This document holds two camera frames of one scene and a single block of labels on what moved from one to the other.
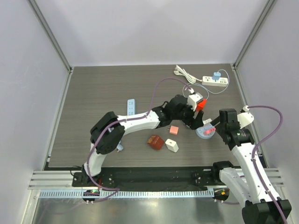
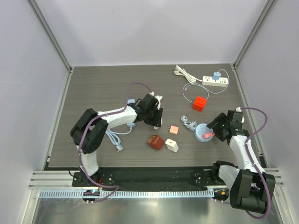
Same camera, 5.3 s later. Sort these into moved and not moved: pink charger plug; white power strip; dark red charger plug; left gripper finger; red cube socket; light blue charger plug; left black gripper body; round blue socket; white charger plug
Moved: left gripper finger; left black gripper body; round blue socket
Not moved: white charger plug; white power strip; red cube socket; dark red charger plug; light blue charger plug; pink charger plug
